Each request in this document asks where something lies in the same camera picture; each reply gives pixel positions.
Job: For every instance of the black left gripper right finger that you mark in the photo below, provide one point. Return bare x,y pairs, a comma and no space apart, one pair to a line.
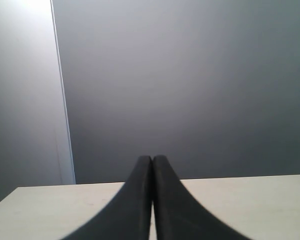
178,215

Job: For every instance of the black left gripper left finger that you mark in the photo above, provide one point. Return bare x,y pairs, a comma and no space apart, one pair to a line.
128,214

